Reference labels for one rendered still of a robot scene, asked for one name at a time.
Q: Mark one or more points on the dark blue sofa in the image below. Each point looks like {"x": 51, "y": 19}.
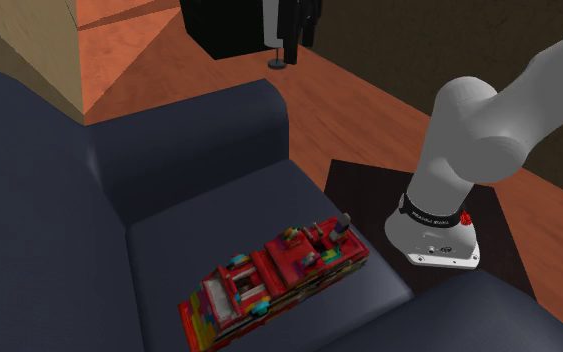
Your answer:
{"x": 42, "y": 219}

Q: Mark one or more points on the coat stand with dark clothes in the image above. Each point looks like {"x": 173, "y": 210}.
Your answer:
{"x": 290, "y": 29}

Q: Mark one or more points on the light wooden cabinet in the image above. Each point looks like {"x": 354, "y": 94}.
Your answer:
{"x": 32, "y": 44}

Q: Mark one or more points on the red toy fire truck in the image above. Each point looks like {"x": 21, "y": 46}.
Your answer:
{"x": 281, "y": 268}

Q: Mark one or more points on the black cabinet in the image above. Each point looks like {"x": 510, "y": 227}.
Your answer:
{"x": 222, "y": 24}

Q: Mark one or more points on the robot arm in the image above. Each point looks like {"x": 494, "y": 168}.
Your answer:
{"x": 461, "y": 146}

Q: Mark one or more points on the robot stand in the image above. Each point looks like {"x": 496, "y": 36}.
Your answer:
{"x": 359, "y": 195}

